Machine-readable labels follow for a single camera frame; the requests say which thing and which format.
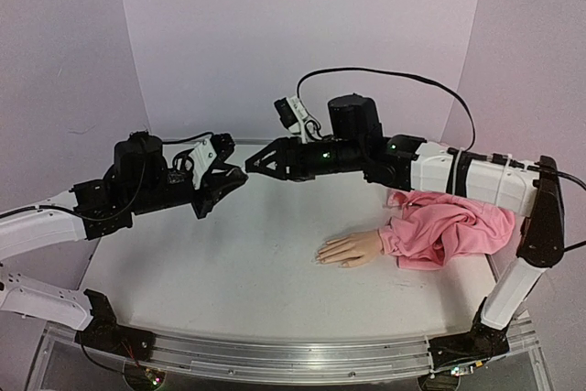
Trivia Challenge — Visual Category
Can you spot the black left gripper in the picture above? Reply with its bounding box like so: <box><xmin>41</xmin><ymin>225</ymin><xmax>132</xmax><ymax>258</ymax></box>
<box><xmin>131</xmin><ymin>166</ymin><xmax>248</xmax><ymax>221</ymax></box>

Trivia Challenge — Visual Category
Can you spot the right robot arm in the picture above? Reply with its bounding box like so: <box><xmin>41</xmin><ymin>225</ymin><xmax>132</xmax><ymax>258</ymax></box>
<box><xmin>245</xmin><ymin>94</ymin><xmax>565</xmax><ymax>331</ymax></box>

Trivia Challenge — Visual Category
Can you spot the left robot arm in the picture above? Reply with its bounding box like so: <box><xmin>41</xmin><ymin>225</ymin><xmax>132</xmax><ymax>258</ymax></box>
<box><xmin>1</xmin><ymin>131</ymin><xmax>248</xmax><ymax>259</ymax></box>

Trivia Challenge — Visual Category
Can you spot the mannequin hand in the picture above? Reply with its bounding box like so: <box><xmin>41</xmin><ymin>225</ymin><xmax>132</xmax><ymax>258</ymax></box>
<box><xmin>316</xmin><ymin>231</ymin><xmax>384</xmax><ymax>268</ymax></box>

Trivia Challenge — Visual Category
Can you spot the pink hoodie cloth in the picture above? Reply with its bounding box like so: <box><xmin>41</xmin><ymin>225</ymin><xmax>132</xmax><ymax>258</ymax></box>
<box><xmin>378</xmin><ymin>190</ymin><xmax>515</xmax><ymax>270</ymax></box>

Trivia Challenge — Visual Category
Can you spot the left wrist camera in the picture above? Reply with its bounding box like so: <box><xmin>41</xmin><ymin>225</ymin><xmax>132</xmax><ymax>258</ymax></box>
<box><xmin>189</xmin><ymin>133</ymin><xmax>235</xmax><ymax>190</ymax></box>

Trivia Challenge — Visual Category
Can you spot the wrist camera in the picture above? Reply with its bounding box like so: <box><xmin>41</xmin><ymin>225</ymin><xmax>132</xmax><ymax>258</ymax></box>
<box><xmin>274</xmin><ymin>96</ymin><xmax>321</xmax><ymax>144</ymax></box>
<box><xmin>189</xmin><ymin>133</ymin><xmax>235</xmax><ymax>190</ymax></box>

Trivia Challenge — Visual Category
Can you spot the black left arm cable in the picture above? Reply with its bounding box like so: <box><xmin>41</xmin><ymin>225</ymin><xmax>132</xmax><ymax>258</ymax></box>
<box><xmin>103</xmin><ymin>132</ymin><xmax>214</xmax><ymax>213</ymax></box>

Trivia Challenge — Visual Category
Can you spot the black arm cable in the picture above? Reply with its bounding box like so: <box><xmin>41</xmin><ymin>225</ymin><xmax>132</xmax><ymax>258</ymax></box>
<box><xmin>296</xmin><ymin>67</ymin><xmax>475</xmax><ymax>152</ymax></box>
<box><xmin>103</xmin><ymin>132</ymin><xmax>214</xmax><ymax>213</ymax></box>

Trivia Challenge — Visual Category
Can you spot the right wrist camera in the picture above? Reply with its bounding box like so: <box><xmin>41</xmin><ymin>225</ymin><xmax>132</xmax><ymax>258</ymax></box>
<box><xmin>274</xmin><ymin>96</ymin><xmax>321</xmax><ymax>144</ymax></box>

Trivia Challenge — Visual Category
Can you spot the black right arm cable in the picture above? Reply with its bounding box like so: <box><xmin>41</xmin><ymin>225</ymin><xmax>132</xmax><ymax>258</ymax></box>
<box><xmin>296</xmin><ymin>67</ymin><xmax>475</xmax><ymax>152</ymax></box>

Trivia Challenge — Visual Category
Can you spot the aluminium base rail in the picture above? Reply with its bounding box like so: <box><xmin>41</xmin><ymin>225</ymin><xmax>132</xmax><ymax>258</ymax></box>
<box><xmin>26</xmin><ymin>318</ymin><xmax>552</xmax><ymax>390</ymax></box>

